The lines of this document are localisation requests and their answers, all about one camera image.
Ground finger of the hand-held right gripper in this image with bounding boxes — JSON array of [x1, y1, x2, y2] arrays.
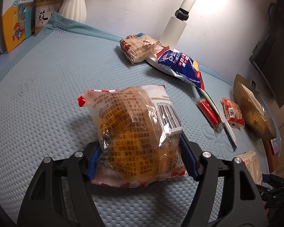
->
[[254, 173, 284, 206]]

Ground clear bread packet red edges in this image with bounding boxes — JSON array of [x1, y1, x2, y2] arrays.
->
[[76, 85, 187, 188]]

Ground wooden side cabinet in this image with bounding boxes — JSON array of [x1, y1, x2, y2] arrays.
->
[[263, 137, 282, 173]]

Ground amber glass bowl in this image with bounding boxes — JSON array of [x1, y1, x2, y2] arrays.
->
[[233, 74, 278, 140]]

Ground red stick snack packet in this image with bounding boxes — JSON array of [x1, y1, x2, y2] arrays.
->
[[194, 97, 222, 133]]

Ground black television screen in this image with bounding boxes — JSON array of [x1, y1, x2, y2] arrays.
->
[[248, 0, 284, 109]]

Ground thin white-green packet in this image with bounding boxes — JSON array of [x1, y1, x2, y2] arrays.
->
[[199, 89, 237, 151]]

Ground light blue textured mat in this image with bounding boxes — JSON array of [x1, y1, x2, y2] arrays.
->
[[0, 12, 284, 227]]

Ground yellow textbook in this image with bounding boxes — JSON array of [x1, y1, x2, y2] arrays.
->
[[1, 0, 50, 54]]

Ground white ribbed vase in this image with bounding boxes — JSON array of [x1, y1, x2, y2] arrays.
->
[[58, 0, 95, 24]]

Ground star print bread packet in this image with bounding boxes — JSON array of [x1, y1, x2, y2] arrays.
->
[[119, 33, 165, 65]]

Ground blue chip packet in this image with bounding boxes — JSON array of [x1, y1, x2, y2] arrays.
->
[[157, 48, 205, 91]]

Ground beige snack packet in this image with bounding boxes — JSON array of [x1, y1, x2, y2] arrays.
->
[[240, 85, 265, 117]]

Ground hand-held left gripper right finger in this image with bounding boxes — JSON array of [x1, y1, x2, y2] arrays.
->
[[180, 132, 268, 227]]

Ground white desk lamp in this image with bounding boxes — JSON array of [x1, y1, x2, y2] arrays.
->
[[145, 0, 202, 75]]

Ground brown cake packet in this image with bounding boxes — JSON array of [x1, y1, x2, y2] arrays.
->
[[234, 151, 264, 185]]

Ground small blue book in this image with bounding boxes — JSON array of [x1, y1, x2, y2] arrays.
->
[[18, 0, 36, 39]]

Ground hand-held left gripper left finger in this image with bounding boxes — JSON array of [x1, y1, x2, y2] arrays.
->
[[18, 142, 105, 227]]

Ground small orange-red snack packet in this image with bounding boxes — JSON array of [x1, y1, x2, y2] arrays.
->
[[221, 97, 246, 128]]

